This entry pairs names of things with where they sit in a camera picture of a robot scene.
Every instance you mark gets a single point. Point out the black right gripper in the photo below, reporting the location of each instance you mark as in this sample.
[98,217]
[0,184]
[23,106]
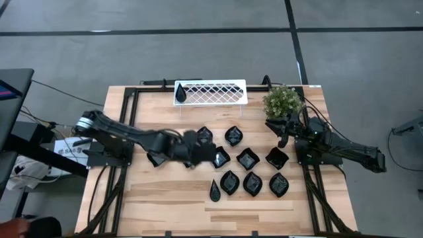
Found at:
[295,125]

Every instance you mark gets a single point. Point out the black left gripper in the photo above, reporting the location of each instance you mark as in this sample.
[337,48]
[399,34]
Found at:
[185,148]

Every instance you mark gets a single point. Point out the black leaf-shaped mini plate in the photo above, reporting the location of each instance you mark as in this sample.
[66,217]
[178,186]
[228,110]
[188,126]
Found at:
[252,184]
[205,134]
[229,182]
[233,136]
[279,185]

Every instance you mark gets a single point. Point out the black teardrop mini plate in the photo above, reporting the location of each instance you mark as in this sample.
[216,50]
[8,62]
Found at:
[180,96]
[215,195]

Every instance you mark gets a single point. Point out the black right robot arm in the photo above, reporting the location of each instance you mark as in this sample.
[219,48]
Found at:
[350,148]

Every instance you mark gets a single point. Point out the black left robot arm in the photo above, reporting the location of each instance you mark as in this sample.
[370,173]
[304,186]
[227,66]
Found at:
[132,134]

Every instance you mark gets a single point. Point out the green potted plant black pot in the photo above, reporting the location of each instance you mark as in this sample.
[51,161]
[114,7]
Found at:
[281,100]

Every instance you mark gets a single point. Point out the white mesh shelf rack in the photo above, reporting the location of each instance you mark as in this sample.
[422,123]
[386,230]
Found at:
[211,102]

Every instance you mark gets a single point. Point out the black table clamp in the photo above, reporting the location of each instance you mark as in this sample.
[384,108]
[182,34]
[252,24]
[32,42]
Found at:
[254,234]
[168,234]

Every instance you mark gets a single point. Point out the grey stand foot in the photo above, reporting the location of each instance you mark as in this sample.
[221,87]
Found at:
[411,126]

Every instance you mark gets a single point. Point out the white printed box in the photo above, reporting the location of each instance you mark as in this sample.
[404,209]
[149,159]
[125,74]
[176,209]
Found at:
[61,147]

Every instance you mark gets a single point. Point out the black desk leg bar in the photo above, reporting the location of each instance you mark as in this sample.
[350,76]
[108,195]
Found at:
[49,155]

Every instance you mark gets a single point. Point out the person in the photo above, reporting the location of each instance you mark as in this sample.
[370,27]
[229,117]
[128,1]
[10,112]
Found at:
[44,228]

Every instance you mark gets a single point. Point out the white plastic bag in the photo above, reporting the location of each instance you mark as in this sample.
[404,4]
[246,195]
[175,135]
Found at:
[28,170]

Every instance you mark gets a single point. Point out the person's hand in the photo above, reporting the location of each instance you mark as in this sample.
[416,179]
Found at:
[13,228]

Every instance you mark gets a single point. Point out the laptop screen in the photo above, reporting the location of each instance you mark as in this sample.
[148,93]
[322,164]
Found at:
[5,92]

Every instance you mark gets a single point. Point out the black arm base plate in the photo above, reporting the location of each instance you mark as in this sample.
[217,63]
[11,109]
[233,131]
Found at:
[96,160]
[325,162]

